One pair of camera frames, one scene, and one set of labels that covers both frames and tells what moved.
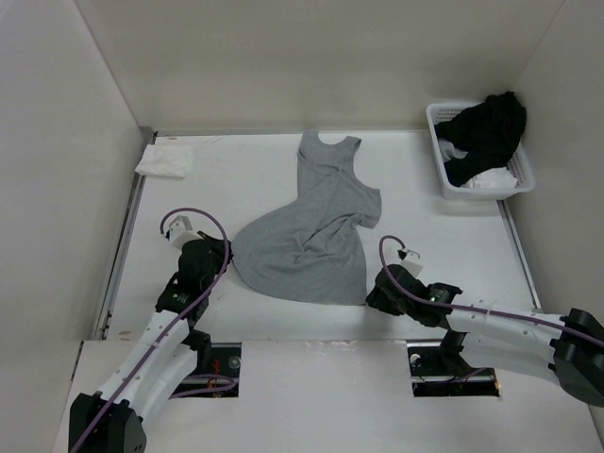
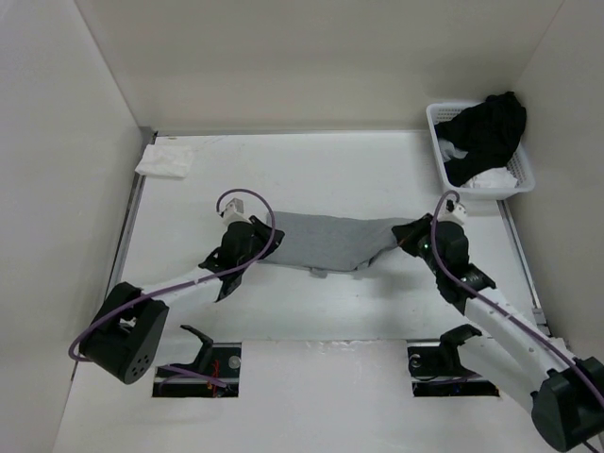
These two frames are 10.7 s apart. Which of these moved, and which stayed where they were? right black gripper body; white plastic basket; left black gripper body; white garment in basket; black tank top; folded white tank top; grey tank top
Moved: right black gripper body; left black gripper body; grey tank top
Stayed: folded white tank top; black tank top; white plastic basket; white garment in basket
